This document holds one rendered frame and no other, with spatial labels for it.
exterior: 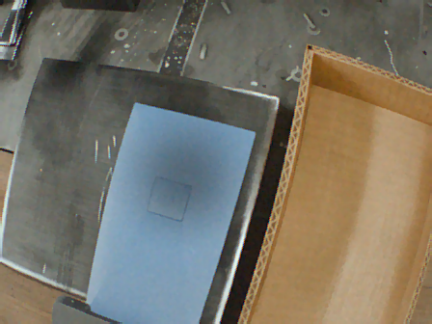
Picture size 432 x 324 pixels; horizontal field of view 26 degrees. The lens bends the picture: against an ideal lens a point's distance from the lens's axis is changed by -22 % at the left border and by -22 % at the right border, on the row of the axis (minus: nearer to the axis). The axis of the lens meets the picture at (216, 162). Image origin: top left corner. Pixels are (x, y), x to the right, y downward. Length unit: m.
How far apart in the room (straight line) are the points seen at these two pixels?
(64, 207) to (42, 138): 0.05
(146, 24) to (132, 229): 0.17
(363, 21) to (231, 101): 0.13
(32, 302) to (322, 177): 0.22
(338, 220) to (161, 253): 0.12
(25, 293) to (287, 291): 0.19
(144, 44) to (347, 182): 0.16
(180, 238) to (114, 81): 0.13
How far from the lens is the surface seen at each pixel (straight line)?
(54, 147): 0.70
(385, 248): 0.69
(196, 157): 0.64
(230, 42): 0.73
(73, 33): 0.75
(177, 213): 0.63
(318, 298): 0.68
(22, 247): 0.69
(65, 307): 0.51
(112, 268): 0.63
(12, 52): 0.66
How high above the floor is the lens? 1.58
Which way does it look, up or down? 75 degrees down
